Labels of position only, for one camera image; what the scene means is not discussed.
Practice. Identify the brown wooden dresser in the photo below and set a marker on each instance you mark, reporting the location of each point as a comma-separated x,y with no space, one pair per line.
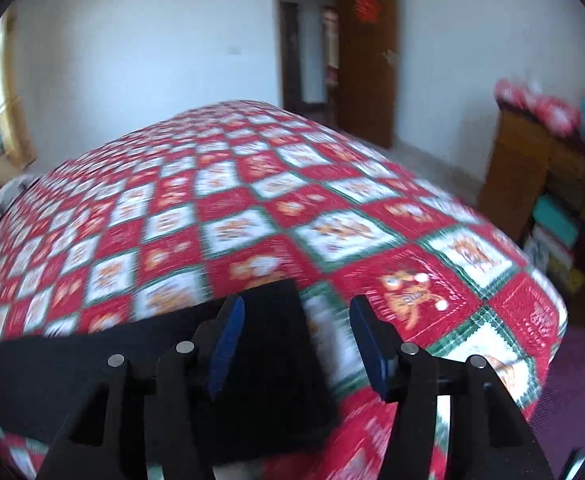
517,175

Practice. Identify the brown wooden door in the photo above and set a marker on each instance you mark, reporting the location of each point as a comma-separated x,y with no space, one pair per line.
367,85

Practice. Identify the yellow patterned curtain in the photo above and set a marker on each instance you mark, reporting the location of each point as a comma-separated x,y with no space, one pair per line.
17,110

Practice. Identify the red paper door decoration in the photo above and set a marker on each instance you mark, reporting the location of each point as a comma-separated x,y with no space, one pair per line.
367,6

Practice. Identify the black pants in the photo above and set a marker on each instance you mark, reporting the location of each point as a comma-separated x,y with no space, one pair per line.
282,385

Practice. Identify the purple floor mat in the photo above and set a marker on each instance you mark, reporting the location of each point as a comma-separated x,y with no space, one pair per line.
582,400

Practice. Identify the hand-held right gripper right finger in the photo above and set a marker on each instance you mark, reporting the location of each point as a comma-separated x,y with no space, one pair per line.
372,345

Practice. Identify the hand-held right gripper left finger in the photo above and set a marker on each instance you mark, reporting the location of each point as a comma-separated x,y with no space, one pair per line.
225,345

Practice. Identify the red checkered cloth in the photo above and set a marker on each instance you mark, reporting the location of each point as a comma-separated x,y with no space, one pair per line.
537,105

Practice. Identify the teal box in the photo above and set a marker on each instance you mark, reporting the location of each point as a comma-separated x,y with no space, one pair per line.
557,220

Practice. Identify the brown wooden door frame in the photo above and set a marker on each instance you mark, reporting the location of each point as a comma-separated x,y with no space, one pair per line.
285,60

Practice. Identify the white patterned pillow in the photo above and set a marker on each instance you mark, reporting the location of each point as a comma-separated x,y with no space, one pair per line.
7,205

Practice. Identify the red checkered printed blanket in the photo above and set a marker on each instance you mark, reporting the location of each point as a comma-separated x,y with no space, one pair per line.
322,185

